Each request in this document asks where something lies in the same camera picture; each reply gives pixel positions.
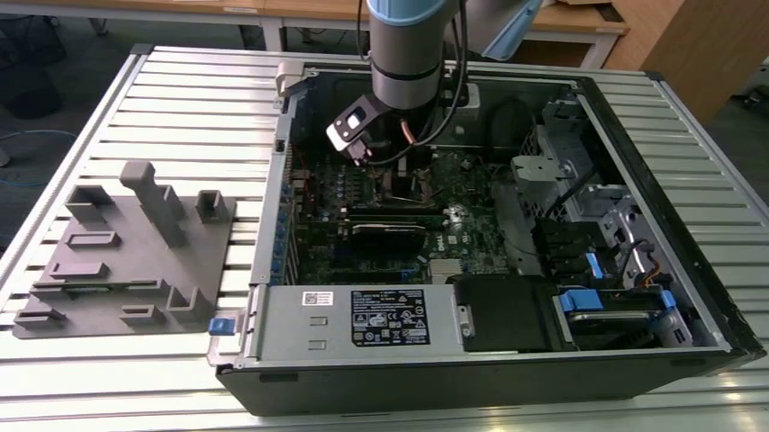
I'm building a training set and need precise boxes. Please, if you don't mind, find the metal locking lever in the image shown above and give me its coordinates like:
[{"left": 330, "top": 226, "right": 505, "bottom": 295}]
[{"left": 373, "top": 184, "right": 438, "bottom": 204}]

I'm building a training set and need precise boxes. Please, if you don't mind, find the CPU socket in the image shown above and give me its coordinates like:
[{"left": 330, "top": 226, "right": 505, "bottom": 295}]
[{"left": 369, "top": 168, "right": 439, "bottom": 207}]

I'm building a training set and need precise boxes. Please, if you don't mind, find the black graphics card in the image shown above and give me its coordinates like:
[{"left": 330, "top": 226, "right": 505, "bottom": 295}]
[{"left": 297, "top": 220, "right": 429, "bottom": 261}]

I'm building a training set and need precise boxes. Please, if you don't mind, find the green motherboard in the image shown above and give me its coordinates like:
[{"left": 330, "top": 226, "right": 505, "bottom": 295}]
[{"left": 287, "top": 148, "right": 530, "bottom": 287}]

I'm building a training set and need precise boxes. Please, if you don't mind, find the silver metal drive cage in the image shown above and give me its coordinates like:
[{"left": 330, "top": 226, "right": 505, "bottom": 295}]
[{"left": 510, "top": 96, "right": 648, "bottom": 280}]

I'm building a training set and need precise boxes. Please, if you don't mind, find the wooden desk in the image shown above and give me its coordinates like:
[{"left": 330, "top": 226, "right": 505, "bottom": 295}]
[
  {"left": 0, "top": 0, "right": 270, "bottom": 50},
  {"left": 263, "top": 0, "right": 632, "bottom": 68}
]

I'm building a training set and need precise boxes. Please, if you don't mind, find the small silver heatsink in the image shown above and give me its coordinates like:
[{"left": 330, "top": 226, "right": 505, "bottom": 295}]
[{"left": 429, "top": 258, "right": 467, "bottom": 276}]

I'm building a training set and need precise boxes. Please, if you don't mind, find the black fan shroud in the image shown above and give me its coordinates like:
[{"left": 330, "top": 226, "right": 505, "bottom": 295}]
[{"left": 453, "top": 274, "right": 578, "bottom": 355}]

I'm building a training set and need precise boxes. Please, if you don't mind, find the silver power supply unit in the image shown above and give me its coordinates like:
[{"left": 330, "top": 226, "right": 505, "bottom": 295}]
[{"left": 243, "top": 283, "right": 467, "bottom": 361}]

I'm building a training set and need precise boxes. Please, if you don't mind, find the blue disk carrier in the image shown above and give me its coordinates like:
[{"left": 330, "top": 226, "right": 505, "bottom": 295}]
[{"left": 556, "top": 289, "right": 678, "bottom": 350}]

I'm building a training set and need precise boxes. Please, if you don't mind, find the grey parts rack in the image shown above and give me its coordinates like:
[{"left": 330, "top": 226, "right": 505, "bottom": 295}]
[{"left": 9, "top": 160, "right": 240, "bottom": 341}]

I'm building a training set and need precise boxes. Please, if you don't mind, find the black open PC case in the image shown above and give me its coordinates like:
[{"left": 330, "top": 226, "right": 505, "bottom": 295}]
[{"left": 206, "top": 60, "right": 769, "bottom": 418}]

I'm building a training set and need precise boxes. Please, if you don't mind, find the wooden cabinet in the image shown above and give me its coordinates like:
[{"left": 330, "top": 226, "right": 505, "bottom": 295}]
[{"left": 600, "top": 0, "right": 769, "bottom": 125}]

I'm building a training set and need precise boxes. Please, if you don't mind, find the black office chair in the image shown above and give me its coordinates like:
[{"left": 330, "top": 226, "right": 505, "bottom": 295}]
[{"left": 0, "top": 13, "right": 67, "bottom": 121}]

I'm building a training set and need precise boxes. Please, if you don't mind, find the black chair base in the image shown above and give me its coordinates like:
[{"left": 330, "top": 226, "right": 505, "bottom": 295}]
[{"left": 729, "top": 62, "right": 769, "bottom": 112}]

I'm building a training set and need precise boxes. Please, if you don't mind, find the black looped cable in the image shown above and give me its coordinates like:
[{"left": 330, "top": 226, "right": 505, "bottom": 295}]
[{"left": 485, "top": 97, "right": 537, "bottom": 152}]

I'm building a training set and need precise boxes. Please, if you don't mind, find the black camera cable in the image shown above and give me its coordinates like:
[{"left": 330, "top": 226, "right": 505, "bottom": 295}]
[{"left": 366, "top": 0, "right": 474, "bottom": 167}]

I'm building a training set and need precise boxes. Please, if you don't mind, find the black diagonal cable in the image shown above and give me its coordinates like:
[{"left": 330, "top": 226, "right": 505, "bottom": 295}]
[{"left": 544, "top": 161, "right": 600, "bottom": 221}]

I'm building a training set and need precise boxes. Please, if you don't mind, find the black plastic bracket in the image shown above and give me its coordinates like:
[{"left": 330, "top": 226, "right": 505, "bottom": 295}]
[{"left": 531, "top": 220, "right": 608, "bottom": 278}]

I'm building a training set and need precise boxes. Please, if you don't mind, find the coloured wire bundle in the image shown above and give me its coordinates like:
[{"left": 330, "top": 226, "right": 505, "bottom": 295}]
[{"left": 636, "top": 265, "right": 668, "bottom": 289}]

